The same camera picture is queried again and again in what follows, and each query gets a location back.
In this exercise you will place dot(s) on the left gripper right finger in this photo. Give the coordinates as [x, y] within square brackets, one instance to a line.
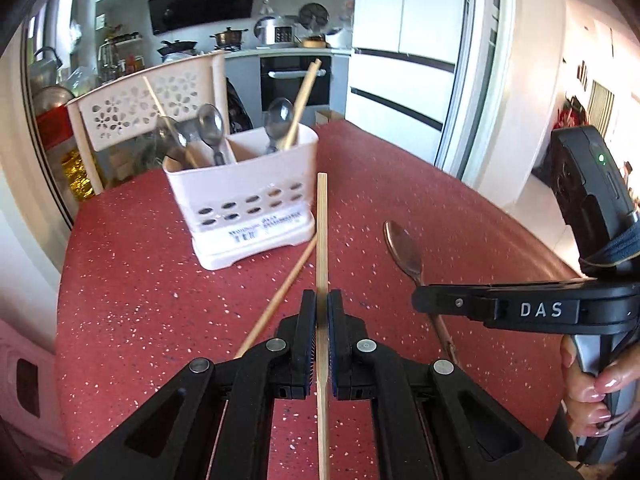
[432, 421]

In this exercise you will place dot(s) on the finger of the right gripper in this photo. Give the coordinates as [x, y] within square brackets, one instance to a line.
[470, 301]

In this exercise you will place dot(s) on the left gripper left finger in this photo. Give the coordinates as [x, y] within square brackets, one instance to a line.
[212, 420]

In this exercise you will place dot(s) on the dark spoon with long handle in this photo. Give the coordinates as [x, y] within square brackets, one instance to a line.
[407, 256]

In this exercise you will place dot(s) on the bamboo chopstick blue tip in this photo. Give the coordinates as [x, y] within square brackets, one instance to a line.
[322, 331]

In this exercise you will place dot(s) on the floral patterned bamboo chopstick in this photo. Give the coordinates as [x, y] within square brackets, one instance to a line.
[300, 103]

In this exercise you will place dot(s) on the person's right hand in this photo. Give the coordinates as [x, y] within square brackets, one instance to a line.
[584, 394]

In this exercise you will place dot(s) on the pink plastic stool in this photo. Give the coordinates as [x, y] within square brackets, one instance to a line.
[29, 401]

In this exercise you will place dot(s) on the white plastic utensil holder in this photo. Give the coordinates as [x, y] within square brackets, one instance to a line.
[255, 202]

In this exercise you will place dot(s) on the cardboard box on floor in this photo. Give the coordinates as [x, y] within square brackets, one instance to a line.
[322, 117]

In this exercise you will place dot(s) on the white refrigerator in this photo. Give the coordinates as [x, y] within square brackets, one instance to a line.
[402, 73]

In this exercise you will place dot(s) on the gold foil package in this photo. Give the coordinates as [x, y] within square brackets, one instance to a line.
[76, 175]

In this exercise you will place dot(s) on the black built-in oven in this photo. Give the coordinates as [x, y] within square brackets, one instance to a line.
[282, 76]

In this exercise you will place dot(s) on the black garbage bag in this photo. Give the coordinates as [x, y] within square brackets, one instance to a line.
[238, 118]

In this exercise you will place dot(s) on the white perforated basket cart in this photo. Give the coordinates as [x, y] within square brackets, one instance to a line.
[130, 105]

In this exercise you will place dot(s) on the black table fan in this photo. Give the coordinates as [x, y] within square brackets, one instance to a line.
[313, 17]

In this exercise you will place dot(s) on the red basket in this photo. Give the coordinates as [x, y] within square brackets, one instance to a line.
[54, 127]

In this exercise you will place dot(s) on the silver rice cooker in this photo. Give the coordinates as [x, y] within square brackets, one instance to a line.
[276, 31]

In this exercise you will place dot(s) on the brown cooking pot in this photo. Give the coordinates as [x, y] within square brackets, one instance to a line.
[229, 39]

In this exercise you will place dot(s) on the steel bowl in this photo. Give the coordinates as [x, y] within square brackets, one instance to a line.
[50, 98]

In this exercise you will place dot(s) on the black wok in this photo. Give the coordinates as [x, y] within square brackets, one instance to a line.
[176, 46]

